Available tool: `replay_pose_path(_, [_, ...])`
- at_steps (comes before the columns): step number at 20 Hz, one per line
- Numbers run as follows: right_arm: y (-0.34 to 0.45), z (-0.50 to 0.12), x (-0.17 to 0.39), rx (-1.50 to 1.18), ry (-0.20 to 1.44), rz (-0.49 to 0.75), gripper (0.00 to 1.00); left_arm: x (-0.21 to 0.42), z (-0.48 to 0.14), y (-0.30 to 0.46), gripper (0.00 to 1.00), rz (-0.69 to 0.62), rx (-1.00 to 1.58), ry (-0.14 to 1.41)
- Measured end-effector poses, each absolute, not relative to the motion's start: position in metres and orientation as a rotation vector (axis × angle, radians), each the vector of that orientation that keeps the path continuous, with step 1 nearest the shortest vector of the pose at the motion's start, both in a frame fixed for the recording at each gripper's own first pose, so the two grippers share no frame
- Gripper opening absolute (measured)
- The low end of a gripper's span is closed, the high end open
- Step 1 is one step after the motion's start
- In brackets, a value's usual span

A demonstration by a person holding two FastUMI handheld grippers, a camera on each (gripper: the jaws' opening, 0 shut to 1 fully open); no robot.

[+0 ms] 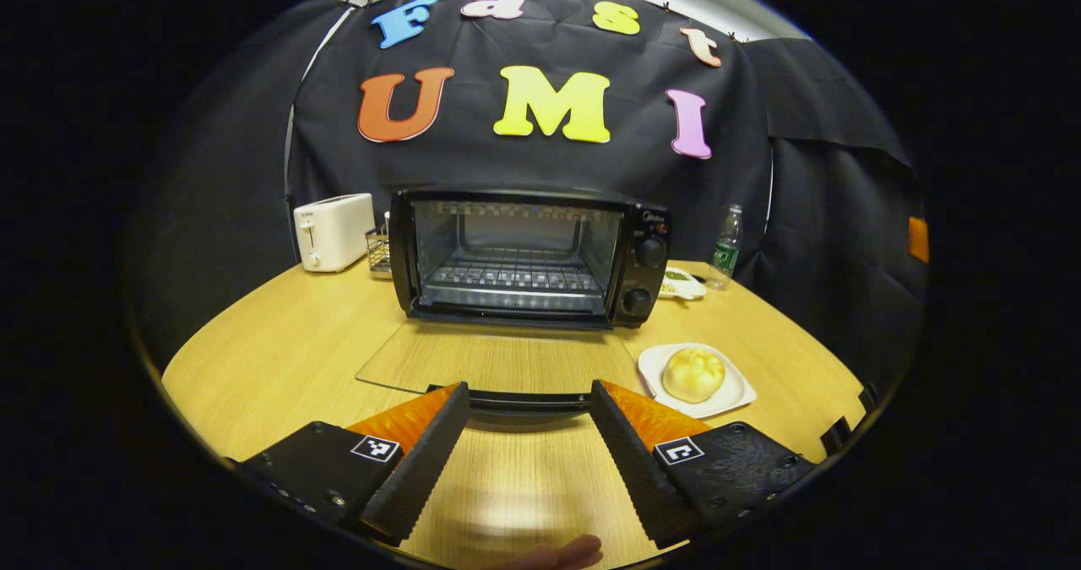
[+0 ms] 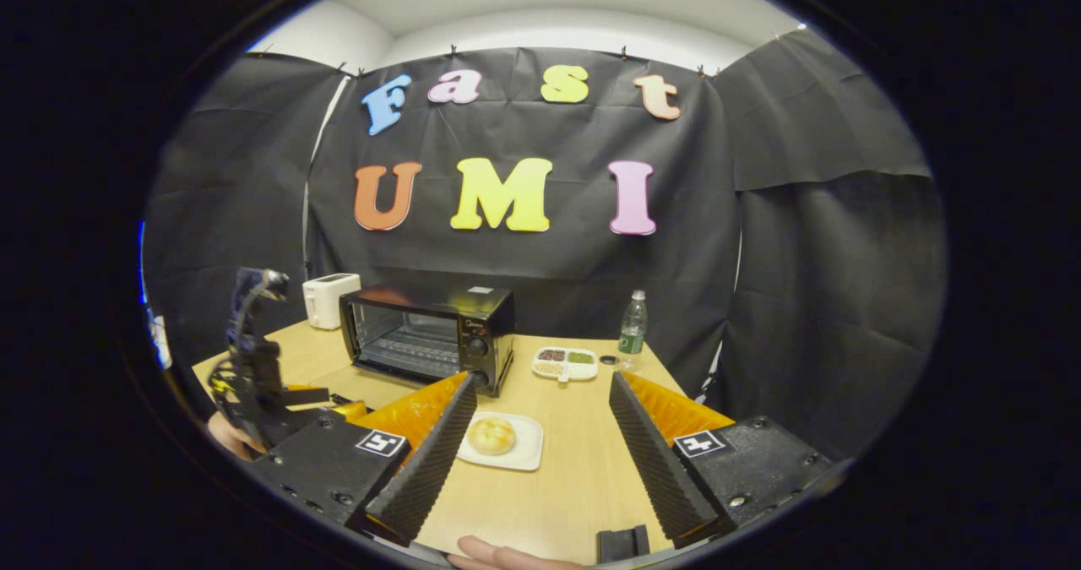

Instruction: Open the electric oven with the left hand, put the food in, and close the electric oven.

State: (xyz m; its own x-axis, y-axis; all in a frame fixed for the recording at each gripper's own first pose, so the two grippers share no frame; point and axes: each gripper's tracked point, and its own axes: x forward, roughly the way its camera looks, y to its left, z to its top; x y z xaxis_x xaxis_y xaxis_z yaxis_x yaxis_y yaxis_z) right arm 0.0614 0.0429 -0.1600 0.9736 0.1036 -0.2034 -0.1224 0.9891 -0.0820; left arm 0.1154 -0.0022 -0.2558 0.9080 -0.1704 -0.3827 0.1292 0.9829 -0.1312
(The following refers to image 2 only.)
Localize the white square plate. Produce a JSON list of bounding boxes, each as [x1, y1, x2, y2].
[[457, 411, 545, 472]]

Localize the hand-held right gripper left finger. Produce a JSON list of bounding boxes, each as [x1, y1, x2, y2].
[[249, 372, 479, 547]]

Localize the black backdrop cloth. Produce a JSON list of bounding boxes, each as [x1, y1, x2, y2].
[[142, 28, 947, 461]]

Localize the white divided snack tray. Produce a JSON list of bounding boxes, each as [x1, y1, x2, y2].
[[531, 346, 599, 383]]

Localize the white toaster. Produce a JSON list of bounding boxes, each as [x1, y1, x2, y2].
[[302, 273, 362, 330]]

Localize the clear plastic water bottle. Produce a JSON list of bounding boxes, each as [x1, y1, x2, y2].
[[618, 290, 649, 370]]

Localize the round bread bun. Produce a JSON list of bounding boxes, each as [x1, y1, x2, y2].
[[467, 417, 517, 456]]

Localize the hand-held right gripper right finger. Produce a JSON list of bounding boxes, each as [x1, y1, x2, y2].
[[608, 372, 837, 546]]

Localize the black electric oven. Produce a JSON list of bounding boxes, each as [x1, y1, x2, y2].
[[340, 285, 516, 398]]

